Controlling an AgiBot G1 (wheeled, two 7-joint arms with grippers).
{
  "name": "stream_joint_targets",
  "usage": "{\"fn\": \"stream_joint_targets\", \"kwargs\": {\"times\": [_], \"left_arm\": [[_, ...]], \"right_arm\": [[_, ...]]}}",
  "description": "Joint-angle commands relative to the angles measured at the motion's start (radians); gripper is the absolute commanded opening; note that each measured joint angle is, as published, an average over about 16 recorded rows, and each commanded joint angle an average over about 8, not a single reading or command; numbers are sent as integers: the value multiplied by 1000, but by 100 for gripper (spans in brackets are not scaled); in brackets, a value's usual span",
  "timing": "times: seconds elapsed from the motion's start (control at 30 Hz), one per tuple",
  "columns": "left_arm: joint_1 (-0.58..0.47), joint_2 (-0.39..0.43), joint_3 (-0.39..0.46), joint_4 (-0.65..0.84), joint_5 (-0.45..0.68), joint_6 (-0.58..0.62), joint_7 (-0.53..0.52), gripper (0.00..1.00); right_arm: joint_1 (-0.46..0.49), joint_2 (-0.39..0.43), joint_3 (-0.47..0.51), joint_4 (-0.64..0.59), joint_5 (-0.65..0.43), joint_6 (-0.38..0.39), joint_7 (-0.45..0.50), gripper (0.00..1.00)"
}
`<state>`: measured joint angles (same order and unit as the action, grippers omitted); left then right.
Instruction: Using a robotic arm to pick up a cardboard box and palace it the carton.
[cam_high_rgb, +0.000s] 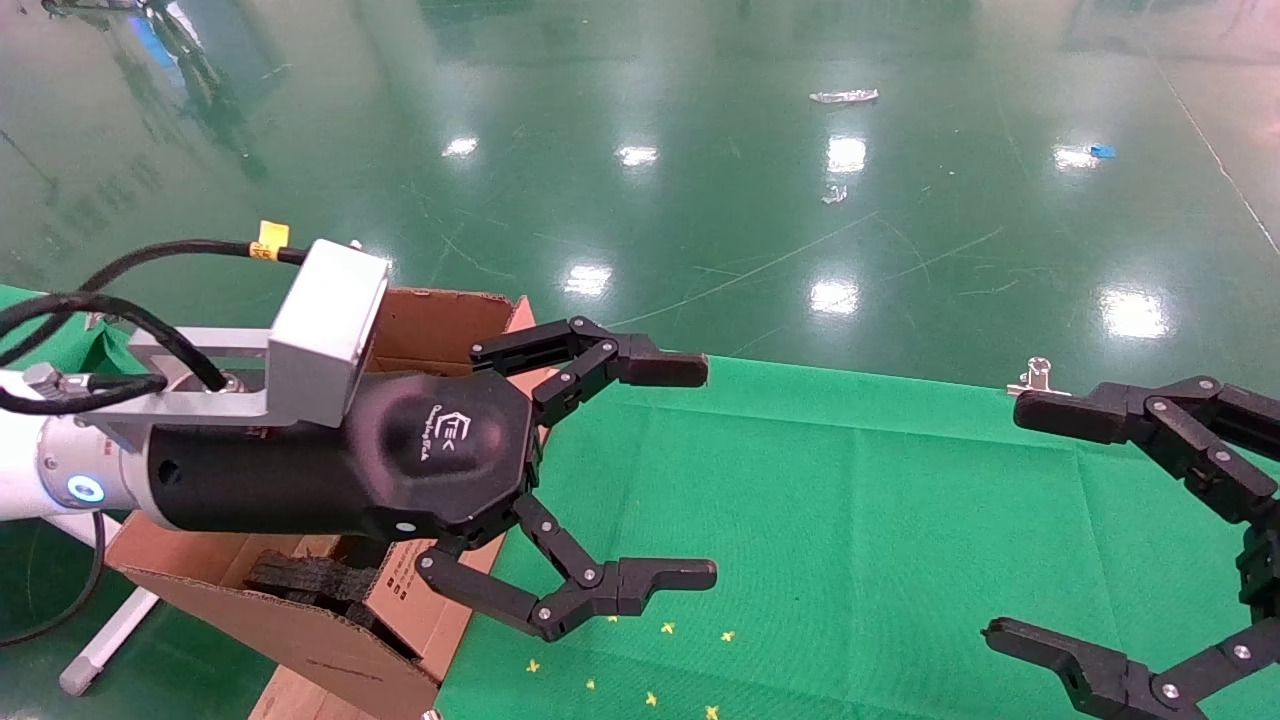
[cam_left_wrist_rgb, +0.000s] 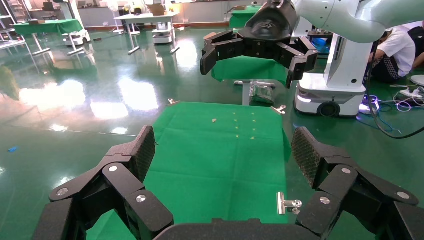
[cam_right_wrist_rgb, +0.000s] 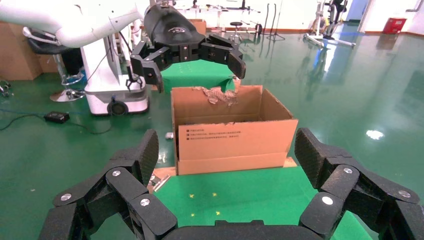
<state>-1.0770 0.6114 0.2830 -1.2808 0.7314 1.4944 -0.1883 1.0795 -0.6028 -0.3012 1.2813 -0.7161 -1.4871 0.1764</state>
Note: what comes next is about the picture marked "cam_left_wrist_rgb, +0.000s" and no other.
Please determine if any white cable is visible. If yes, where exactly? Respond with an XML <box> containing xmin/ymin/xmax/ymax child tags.
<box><xmin>390</xmin><ymin>84</ymin><xmax>424</xmax><ymax>113</ymax></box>

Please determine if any black cable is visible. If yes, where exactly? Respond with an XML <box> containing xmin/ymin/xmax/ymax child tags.
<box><xmin>364</xmin><ymin>40</ymin><xmax>424</xmax><ymax>141</ymax></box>

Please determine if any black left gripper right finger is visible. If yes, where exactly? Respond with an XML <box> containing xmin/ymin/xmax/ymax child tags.
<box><xmin>291</xmin><ymin>127</ymin><xmax>424</xmax><ymax>240</ymax></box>

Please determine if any person in dark clothes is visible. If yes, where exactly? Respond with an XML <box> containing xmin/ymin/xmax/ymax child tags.
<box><xmin>405</xmin><ymin>24</ymin><xmax>424</xmax><ymax>69</ymax></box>

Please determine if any white mobile robot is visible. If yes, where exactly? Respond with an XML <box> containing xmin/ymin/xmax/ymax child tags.
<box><xmin>60</xmin><ymin>0</ymin><xmax>91</xmax><ymax>47</ymax></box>
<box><xmin>151</xmin><ymin>22</ymin><xmax>174</xmax><ymax>46</ymax></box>

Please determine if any seated person white shirt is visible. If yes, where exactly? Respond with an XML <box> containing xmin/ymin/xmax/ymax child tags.
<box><xmin>364</xmin><ymin>26</ymin><xmax>417</xmax><ymax>84</ymax></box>

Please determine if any white device purple light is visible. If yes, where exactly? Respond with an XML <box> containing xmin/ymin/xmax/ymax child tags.
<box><xmin>357</xmin><ymin>95</ymin><xmax>380</xmax><ymax>116</ymax></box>

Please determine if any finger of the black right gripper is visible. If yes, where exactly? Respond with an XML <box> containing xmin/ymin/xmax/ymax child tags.
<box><xmin>274</xmin><ymin>36</ymin><xmax>320</xmax><ymax>90</ymax></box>
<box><xmin>200</xmin><ymin>29</ymin><xmax>247</xmax><ymax>76</ymax></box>

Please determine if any green table cloth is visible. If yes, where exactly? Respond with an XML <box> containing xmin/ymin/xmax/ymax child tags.
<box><xmin>86</xmin><ymin>101</ymin><xmax>292</xmax><ymax>240</ymax></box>

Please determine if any metal shelf rack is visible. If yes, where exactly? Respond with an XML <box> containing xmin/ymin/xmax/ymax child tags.
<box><xmin>0</xmin><ymin>0</ymin><xmax>31</xmax><ymax>24</ymax></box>

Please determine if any black office chair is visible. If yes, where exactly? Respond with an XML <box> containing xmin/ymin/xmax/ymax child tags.
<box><xmin>41</xmin><ymin>2</ymin><xmax>57</xmax><ymax>21</ymax></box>

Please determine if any blue cable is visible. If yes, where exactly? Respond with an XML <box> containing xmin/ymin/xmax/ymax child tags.
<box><xmin>356</xmin><ymin>102</ymin><xmax>403</xmax><ymax>135</ymax></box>

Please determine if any table with green cloth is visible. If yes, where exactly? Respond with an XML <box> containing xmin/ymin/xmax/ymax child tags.
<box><xmin>210</xmin><ymin>55</ymin><xmax>289</xmax><ymax>107</ymax></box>
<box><xmin>12</xmin><ymin>19</ymin><xmax>85</xmax><ymax>57</ymax></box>
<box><xmin>227</xmin><ymin>5</ymin><xmax>263</xmax><ymax>30</ymax></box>

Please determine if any brown cardboard box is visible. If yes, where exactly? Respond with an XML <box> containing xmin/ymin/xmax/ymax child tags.
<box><xmin>147</xmin><ymin>3</ymin><xmax>167</xmax><ymax>17</ymax></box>

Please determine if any clear plastic bag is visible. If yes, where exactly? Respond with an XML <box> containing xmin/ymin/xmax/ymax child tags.
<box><xmin>249</xmin><ymin>81</ymin><xmax>276</xmax><ymax>106</ymax></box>

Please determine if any white standing fan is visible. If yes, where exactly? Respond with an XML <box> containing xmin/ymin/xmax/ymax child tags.
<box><xmin>105</xmin><ymin>0</ymin><xmax>125</xmax><ymax>36</ymax></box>

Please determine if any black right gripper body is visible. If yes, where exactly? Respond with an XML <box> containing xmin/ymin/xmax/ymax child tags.
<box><xmin>237</xmin><ymin>0</ymin><xmax>300</xmax><ymax>61</ymax></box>

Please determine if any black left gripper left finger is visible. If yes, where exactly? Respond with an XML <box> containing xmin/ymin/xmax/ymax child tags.
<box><xmin>31</xmin><ymin>125</ymin><xmax>174</xmax><ymax>240</ymax></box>

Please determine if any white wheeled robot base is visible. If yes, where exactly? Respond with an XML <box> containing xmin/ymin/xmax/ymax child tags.
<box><xmin>291</xmin><ymin>16</ymin><xmax>374</xmax><ymax>118</ymax></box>

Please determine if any white power strip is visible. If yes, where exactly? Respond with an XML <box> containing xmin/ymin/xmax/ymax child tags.
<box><xmin>399</xmin><ymin>87</ymin><xmax>423</xmax><ymax>99</ymax></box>

